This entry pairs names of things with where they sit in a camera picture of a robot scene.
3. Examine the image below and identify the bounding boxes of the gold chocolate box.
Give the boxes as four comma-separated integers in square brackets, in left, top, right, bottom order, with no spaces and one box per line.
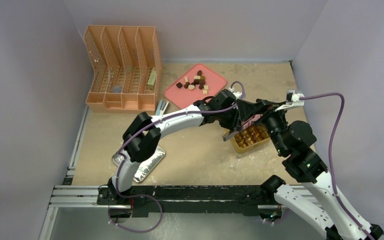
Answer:
[229,125,270,154]

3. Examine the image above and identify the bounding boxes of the pink tongs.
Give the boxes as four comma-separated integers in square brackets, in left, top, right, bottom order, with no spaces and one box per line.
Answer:
[241,114,262,132]

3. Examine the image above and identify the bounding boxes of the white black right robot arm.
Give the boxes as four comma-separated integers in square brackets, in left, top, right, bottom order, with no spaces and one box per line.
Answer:
[236,93,384,240]

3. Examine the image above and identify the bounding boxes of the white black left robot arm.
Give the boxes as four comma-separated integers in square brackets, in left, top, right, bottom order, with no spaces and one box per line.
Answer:
[108,88,245,205]

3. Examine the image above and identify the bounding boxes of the pink plastic tray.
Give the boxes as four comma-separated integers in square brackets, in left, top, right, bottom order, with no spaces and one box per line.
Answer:
[164,63,227,109]

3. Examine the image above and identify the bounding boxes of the grey blue stapler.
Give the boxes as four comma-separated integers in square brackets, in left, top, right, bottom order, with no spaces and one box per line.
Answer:
[155,100,169,116]

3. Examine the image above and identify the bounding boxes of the green eraser block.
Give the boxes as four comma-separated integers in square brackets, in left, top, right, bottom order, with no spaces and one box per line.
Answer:
[146,68,157,90]

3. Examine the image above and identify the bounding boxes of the silver foil tray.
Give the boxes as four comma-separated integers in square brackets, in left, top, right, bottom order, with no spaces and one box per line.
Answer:
[111,145,166,183]

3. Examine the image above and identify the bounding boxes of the orange plastic file organizer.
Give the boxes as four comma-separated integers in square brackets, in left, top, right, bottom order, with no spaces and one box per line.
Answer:
[83,25,163,114]

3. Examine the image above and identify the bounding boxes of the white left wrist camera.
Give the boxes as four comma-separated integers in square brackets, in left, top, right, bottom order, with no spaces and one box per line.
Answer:
[228,88,245,100]

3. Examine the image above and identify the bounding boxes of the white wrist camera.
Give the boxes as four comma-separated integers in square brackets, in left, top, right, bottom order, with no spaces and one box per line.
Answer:
[274,89,305,112]
[228,88,245,100]

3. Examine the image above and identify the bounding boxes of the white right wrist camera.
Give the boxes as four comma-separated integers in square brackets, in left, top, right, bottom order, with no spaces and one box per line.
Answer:
[274,89,305,112]

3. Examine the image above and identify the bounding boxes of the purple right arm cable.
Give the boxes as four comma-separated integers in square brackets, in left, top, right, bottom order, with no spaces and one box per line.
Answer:
[298,93,384,240]

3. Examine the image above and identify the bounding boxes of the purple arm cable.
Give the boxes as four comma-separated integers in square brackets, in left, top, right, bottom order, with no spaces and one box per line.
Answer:
[107,81,247,233]
[298,93,384,240]

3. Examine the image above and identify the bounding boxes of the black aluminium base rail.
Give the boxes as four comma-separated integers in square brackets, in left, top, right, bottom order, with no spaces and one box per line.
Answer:
[47,184,315,220]

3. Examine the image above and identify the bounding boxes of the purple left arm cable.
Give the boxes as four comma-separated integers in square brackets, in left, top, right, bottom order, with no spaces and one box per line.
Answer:
[107,81,247,233]

